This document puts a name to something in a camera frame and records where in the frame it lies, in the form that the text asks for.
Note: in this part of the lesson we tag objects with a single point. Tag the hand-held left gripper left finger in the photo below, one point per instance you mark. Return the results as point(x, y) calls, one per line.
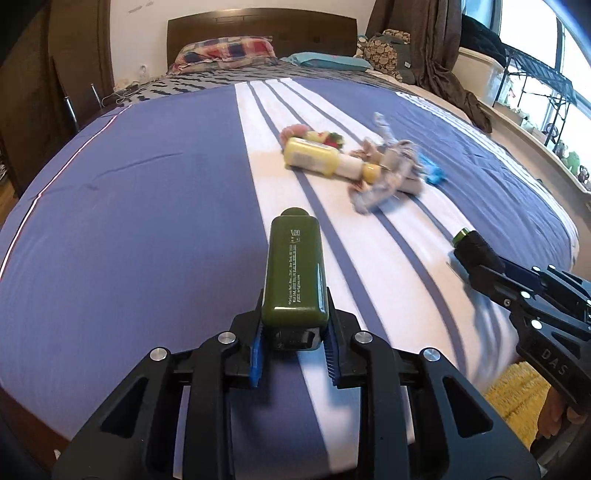
point(256, 357)

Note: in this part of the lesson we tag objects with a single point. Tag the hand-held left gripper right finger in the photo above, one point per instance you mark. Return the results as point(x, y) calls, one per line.
point(332, 362)

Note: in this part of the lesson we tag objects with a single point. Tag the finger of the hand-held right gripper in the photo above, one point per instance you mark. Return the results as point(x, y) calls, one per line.
point(521, 275)
point(494, 281)

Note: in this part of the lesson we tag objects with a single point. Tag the black tube with green cap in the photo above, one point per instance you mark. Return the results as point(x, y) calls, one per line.
point(475, 251)

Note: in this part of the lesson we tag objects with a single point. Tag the dark green plastic bottle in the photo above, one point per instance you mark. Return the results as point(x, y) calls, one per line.
point(293, 277)

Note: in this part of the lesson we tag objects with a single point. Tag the blue snack packet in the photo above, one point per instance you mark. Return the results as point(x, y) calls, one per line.
point(434, 170)

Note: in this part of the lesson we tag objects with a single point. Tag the grey plastic wrapper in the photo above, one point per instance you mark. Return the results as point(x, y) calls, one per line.
point(383, 177)

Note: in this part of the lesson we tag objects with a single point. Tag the yellow plastic bottle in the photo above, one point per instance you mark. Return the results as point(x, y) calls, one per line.
point(314, 157)

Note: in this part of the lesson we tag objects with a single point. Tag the colourful pipe cleaner bundle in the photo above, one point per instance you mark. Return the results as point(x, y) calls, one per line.
point(318, 136)

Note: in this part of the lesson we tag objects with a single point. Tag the person's right hand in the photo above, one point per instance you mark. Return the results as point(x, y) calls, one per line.
point(551, 415)

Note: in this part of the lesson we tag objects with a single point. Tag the brown monkey plush toy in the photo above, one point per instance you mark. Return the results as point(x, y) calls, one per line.
point(584, 175)

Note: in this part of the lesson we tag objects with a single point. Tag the green plush toy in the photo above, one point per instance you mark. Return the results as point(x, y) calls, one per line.
point(571, 160)

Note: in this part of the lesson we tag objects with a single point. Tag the blue white striped blanket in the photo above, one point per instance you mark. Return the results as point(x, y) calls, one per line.
point(138, 207)

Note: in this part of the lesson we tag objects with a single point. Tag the black metal rack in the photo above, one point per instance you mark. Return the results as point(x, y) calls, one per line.
point(545, 76)

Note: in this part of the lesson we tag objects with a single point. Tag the white storage box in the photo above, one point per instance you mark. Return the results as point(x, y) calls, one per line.
point(480, 74)

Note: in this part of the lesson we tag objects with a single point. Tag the brown curtain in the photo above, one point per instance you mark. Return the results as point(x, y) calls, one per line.
point(438, 50)

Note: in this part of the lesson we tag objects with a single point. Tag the black jacket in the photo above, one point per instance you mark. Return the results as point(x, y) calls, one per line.
point(482, 39)

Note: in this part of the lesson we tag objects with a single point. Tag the brown patterned backpack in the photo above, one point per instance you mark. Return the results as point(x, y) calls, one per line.
point(385, 55)

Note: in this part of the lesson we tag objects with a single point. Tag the grey patterned bed sheet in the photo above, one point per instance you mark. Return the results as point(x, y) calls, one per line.
point(207, 83)

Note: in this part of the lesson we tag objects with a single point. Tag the teal pillow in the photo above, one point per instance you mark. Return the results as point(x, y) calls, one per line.
point(323, 61)

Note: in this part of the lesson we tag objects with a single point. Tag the plaid pillow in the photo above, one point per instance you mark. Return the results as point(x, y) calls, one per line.
point(221, 53)

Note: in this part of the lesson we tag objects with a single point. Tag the dark wooden headboard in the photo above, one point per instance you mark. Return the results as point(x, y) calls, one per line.
point(258, 30)

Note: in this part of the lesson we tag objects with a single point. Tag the dark wooden wardrobe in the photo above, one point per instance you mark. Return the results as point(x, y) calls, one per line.
point(32, 92)

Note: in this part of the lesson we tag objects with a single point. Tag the metal frame chair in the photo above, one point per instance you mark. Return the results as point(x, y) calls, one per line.
point(71, 106)

